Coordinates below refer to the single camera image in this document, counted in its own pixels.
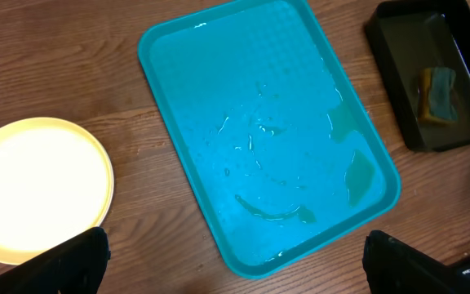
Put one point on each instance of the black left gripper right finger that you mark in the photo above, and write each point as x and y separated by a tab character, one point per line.
392	266

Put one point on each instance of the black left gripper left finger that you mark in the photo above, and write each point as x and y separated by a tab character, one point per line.
75	266

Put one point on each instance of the yellow plate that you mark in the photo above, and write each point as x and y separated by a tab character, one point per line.
56	181

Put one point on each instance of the green yellow sponge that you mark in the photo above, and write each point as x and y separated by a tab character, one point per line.
436	88

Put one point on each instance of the teal plastic tray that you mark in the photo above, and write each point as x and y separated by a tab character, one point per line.
278	149

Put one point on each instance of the black water tray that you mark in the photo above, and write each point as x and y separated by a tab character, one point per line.
406	37

